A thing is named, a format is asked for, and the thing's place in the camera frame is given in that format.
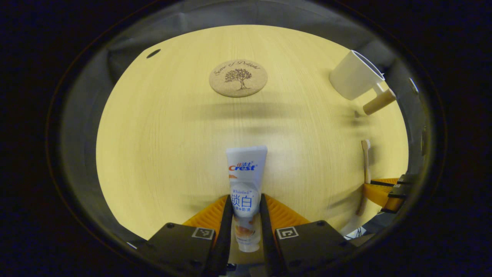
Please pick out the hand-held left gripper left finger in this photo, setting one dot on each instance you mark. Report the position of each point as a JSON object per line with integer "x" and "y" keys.
{"x": 225, "y": 238}

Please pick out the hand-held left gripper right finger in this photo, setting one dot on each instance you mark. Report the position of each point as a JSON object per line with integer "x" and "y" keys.
{"x": 269, "y": 238}

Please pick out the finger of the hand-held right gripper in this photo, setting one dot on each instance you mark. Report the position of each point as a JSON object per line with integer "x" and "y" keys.
{"x": 380, "y": 196}
{"x": 405, "y": 179}

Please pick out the beige toothbrush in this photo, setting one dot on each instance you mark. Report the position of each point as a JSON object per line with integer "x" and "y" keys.
{"x": 367, "y": 161}

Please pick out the white toothpaste tube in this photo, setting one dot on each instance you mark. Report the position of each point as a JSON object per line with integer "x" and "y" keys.
{"x": 246, "y": 173}

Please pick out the round cork coaster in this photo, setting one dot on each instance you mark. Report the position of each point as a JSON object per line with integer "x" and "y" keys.
{"x": 238, "y": 82}

